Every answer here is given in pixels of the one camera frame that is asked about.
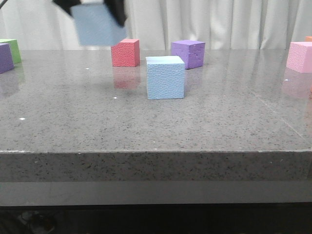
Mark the red foam block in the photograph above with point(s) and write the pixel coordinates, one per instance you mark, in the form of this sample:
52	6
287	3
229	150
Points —
126	53

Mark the orange foam block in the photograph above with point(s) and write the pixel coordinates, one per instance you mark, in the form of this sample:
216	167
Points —
308	39

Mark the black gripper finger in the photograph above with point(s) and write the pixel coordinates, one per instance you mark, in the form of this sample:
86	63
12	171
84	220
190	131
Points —
117	9
66	5

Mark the light blue foam block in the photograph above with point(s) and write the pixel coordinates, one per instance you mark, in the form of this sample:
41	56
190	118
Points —
165	77
96	26

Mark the white pleated curtain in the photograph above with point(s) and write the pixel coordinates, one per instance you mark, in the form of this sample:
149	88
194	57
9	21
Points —
221	24

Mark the green foam block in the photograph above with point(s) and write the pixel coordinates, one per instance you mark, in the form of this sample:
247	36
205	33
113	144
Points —
15	52

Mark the dark purple foam block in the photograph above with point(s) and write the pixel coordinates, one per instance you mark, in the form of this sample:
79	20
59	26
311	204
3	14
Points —
6	61

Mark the pink foam block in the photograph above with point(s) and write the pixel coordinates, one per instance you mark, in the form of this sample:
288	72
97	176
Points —
300	57

